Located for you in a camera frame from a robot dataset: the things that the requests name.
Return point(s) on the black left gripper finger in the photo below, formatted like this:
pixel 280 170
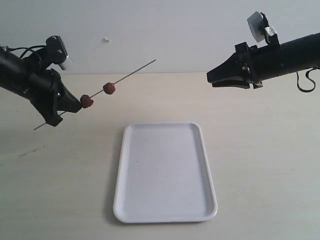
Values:
pixel 48 111
pixel 66 101

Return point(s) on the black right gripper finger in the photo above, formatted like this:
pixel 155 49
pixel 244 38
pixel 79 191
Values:
pixel 231 69
pixel 233 82

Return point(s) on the thin metal skewer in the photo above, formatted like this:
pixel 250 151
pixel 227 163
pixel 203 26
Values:
pixel 95 94

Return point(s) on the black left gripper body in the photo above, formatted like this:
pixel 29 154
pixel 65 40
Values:
pixel 43 82

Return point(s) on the small white wall blob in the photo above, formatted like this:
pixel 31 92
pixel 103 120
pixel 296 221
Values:
pixel 107 39

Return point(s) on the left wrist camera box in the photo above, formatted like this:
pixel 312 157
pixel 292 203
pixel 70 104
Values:
pixel 57 52

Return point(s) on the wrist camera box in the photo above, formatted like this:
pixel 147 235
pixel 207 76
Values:
pixel 57 52
pixel 259 27

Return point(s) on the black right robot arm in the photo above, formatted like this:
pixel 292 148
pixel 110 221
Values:
pixel 301 54

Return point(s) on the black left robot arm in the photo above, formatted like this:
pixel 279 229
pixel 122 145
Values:
pixel 12 74

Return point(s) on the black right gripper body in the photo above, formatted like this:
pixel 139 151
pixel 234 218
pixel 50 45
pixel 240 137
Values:
pixel 261 63

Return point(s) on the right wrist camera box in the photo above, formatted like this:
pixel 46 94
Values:
pixel 259 27

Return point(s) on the white rectangular plastic tray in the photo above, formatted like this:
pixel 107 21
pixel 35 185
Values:
pixel 164 175

